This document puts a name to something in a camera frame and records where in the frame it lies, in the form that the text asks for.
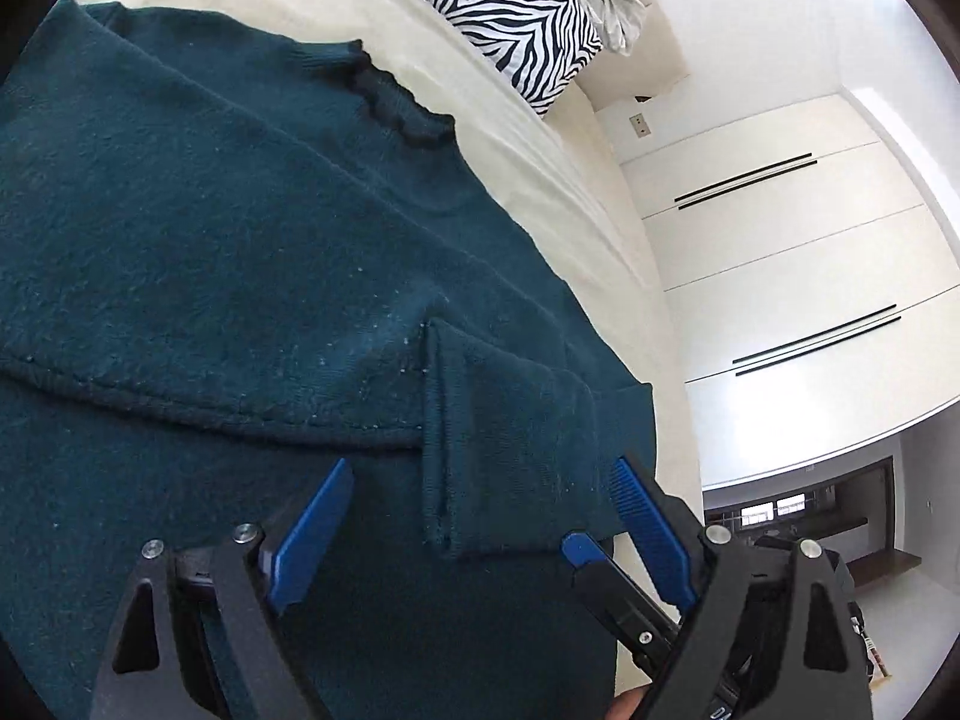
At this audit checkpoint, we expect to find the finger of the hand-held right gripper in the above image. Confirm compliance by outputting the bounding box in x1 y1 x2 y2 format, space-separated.
559 531 685 685

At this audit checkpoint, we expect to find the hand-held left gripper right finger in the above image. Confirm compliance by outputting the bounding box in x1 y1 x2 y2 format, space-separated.
607 454 876 720

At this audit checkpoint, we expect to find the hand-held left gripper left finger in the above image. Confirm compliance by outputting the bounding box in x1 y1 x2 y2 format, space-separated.
88 456 355 720

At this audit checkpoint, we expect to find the dark green knit sweater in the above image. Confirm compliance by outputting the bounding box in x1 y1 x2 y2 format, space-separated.
0 0 657 720

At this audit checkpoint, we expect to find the person's right hand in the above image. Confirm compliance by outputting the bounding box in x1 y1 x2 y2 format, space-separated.
606 686 655 720

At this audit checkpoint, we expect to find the barred window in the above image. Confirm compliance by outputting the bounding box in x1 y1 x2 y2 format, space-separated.
739 495 811 530

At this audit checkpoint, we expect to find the wooden counter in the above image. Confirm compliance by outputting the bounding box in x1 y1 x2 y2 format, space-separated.
853 549 922 590

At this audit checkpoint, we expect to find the white wardrobe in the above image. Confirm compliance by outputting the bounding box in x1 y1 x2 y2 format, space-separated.
615 86 960 492

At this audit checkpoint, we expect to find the bed with beige sheet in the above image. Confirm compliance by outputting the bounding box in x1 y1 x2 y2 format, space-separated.
56 0 706 698

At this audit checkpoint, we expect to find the beige padded headboard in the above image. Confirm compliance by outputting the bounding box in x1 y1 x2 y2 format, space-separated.
592 0 692 115

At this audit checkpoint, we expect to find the zebra print pillow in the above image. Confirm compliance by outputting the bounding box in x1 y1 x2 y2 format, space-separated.
341 0 605 117

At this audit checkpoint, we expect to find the black wardrobe door handle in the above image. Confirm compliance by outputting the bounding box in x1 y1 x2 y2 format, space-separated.
735 316 902 377
673 153 815 203
679 160 820 208
731 304 898 365

